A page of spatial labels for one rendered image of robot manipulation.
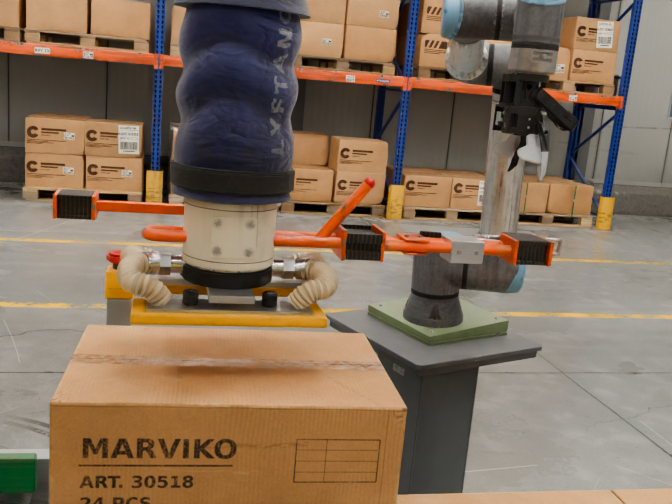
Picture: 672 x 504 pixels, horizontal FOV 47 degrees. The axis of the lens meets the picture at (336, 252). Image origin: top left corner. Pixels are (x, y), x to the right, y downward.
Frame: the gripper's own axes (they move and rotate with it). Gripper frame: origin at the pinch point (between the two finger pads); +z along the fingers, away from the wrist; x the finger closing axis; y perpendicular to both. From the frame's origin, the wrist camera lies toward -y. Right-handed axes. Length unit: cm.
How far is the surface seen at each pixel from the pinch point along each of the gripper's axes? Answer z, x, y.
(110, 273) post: 35, -44, 83
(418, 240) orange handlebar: 13.1, 3.9, 22.4
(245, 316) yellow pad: 26, 16, 56
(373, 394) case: 39, 18, 32
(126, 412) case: 41, 22, 75
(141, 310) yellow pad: 25, 14, 74
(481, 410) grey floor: 134, -183, -80
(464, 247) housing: 14.1, 3.7, 12.8
